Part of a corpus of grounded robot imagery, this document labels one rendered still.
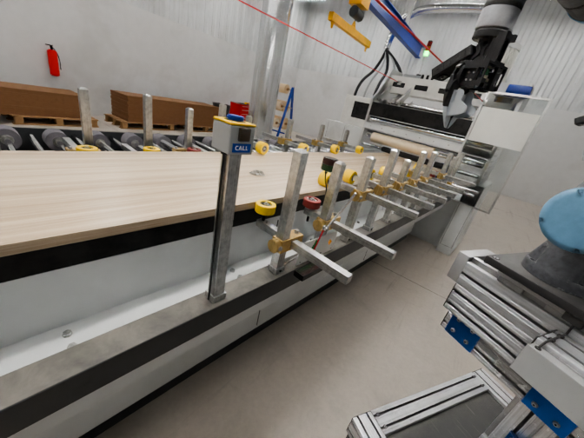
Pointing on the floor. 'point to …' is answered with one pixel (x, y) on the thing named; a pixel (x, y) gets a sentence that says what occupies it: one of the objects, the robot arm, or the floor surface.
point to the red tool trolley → (239, 109)
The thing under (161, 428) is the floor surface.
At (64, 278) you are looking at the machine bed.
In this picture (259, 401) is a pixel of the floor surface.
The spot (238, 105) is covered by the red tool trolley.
